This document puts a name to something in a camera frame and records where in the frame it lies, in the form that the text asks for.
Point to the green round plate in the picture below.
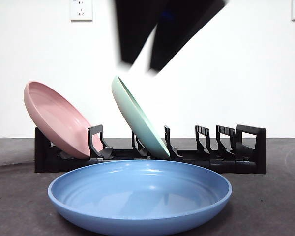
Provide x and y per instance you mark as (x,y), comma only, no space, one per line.
(137,123)

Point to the blue round plate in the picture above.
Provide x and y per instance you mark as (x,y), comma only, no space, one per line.
(137,196)

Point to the pink round plate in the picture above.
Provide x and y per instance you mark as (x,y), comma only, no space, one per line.
(56,115)

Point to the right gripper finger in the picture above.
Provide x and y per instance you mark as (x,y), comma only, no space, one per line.
(135,29)
(177,32)

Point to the black plastic dish rack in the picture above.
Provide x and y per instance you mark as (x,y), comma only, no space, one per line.
(250,167)

